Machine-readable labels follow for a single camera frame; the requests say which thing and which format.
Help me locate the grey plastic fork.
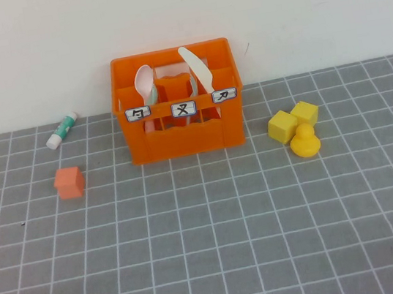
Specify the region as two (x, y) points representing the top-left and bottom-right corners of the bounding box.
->
(177, 75), (204, 127)

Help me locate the orange plastic cutlery holder crate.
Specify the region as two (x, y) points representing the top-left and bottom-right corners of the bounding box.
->
(104, 35), (254, 169)

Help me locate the light green plastic spoon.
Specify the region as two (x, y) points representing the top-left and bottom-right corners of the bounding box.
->
(145, 84), (162, 107)

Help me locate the white plastic knife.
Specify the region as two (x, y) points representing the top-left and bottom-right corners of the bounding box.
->
(176, 42), (217, 100)

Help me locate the pale pink plastic spoon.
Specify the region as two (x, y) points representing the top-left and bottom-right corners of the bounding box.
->
(132, 64), (163, 136)

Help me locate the yellow foam cube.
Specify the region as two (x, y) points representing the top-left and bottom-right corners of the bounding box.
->
(265, 108), (302, 147)
(288, 98), (322, 129)

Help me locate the yellow rubber duck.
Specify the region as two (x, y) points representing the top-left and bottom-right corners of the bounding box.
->
(287, 121), (323, 160)

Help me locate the orange foam block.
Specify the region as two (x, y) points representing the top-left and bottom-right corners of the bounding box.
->
(51, 165), (88, 202)

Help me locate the white green glue stick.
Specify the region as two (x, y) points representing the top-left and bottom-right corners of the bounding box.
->
(42, 111), (83, 151)

